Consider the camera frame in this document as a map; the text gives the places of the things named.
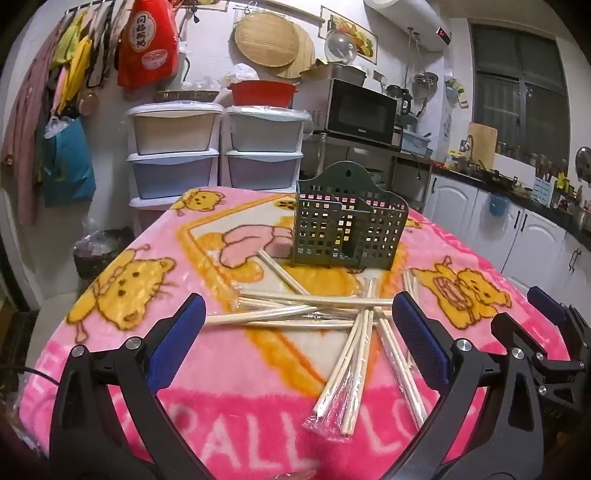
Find light blue box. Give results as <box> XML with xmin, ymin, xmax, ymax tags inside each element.
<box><xmin>401</xmin><ymin>129</ymin><xmax>433</xmax><ymax>155</ymax></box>

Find hanging steel pot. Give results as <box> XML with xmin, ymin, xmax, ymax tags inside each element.
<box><xmin>412</xmin><ymin>71</ymin><xmax>438</xmax><ymax>100</ymax></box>

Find white kitchen cabinets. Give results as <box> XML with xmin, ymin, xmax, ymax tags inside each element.
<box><xmin>425</xmin><ymin>173</ymin><xmax>591</xmax><ymax>301</ymax></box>

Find dark window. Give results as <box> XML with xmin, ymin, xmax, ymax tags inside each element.
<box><xmin>471</xmin><ymin>25</ymin><xmax>573</xmax><ymax>167</ymax></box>

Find pink hanging garment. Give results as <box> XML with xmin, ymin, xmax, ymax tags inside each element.
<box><xmin>2</xmin><ymin>28</ymin><xmax>61</xmax><ymax>227</ymax></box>

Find white plastic bags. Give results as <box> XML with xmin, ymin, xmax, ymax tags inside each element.
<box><xmin>228</xmin><ymin>62</ymin><xmax>259</xmax><ymax>84</ymax></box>

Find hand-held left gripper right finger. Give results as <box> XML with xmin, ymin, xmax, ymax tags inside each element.
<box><xmin>392</xmin><ymin>291</ymin><xmax>548</xmax><ymax>480</ymax></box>

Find round bamboo tray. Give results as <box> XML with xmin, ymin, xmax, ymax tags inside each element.
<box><xmin>234</xmin><ymin>11</ymin><xmax>301</xmax><ymax>68</ymax></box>

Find blue bag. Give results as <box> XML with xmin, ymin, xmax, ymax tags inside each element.
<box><xmin>42</xmin><ymin>117</ymin><xmax>97</xmax><ymax>208</ymax></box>

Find black-lined trash bin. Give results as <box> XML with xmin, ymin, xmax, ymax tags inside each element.
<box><xmin>74</xmin><ymin>229</ymin><xmax>134</xmax><ymax>280</ymax></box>

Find red tote bag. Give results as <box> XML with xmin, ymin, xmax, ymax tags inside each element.
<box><xmin>117</xmin><ymin>0</ymin><xmax>181</xmax><ymax>89</ymax></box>

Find black cable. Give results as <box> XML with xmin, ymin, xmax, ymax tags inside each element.
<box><xmin>0</xmin><ymin>366</ymin><xmax>61</xmax><ymax>385</ymax></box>

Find wicker basket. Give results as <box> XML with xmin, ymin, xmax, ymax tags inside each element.
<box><xmin>154</xmin><ymin>89</ymin><xmax>220</xmax><ymax>103</ymax></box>

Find steel pan lid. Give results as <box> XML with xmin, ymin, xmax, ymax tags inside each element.
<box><xmin>575</xmin><ymin>147</ymin><xmax>591</xmax><ymax>185</ymax></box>

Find blue cutlery rack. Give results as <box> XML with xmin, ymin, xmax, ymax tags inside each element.
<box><xmin>533</xmin><ymin>176</ymin><xmax>552</xmax><ymax>206</ymax></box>

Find green mesh utensil holder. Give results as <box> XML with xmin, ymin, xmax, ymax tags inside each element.
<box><xmin>292</xmin><ymin>161</ymin><xmax>410</xmax><ymax>270</ymax></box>

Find stacked plastic drawer units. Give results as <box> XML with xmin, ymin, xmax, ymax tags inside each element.
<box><xmin>127</xmin><ymin>102</ymin><xmax>223</xmax><ymax>236</ymax></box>

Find metal shelf rack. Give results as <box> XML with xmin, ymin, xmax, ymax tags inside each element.
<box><xmin>300</xmin><ymin>134</ymin><xmax>435</xmax><ymax>213</ymax></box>

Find white plastic drawer unit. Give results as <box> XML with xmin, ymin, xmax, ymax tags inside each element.
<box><xmin>222</xmin><ymin>106</ymin><xmax>312</xmax><ymax>191</ymax></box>

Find fruit wall poster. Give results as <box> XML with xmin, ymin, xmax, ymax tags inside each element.
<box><xmin>321</xmin><ymin>6</ymin><xmax>379</xmax><ymax>65</ymax></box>

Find red plastic basin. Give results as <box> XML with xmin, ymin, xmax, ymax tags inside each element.
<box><xmin>229</xmin><ymin>80</ymin><xmax>298</xmax><ymax>108</ymax></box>

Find yellow hanging cloths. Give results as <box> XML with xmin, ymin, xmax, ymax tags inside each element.
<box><xmin>51</xmin><ymin>9</ymin><xmax>93</xmax><ymax>112</ymax></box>

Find grey lidded container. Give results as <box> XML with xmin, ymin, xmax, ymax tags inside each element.
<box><xmin>300</xmin><ymin>62</ymin><xmax>368</xmax><ymax>86</ymax></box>

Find white water heater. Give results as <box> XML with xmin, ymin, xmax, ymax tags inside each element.
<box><xmin>364</xmin><ymin>0</ymin><xmax>452</xmax><ymax>52</ymax></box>

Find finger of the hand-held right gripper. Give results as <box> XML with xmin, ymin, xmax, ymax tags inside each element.
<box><xmin>527</xmin><ymin>286</ymin><xmax>591</xmax><ymax>361</ymax></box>
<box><xmin>491</xmin><ymin>312</ymin><xmax>585</xmax><ymax>372</ymax></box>

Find glass pot lid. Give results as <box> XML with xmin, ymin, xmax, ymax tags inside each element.
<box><xmin>324</xmin><ymin>31</ymin><xmax>358</xmax><ymax>65</ymax></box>

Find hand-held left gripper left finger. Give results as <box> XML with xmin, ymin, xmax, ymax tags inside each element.
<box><xmin>48</xmin><ymin>292</ymin><xmax>218</xmax><ymax>480</ymax></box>

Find pile of chopsticks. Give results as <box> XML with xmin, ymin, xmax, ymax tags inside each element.
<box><xmin>203</xmin><ymin>249</ymin><xmax>430</xmax><ymax>437</ymax></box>

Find wooden cutting board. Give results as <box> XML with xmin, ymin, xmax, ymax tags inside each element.
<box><xmin>466</xmin><ymin>122</ymin><xmax>498</xmax><ymax>167</ymax></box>

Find black microwave oven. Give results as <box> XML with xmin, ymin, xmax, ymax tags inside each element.
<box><xmin>308</xmin><ymin>78</ymin><xmax>399</xmax><ymax>144</ymax></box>

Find black kitchen countertop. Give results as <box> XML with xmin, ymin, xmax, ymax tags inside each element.
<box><xmin>431</xmin><ymin>159</ymin><xmax>591</xmax><ymax>241</ymax></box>

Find printed pink blanket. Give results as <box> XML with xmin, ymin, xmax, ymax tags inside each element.
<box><xmin>18</xmin><ymin>185</ymin><xmax>573</xmax><ymax>480</ymax></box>

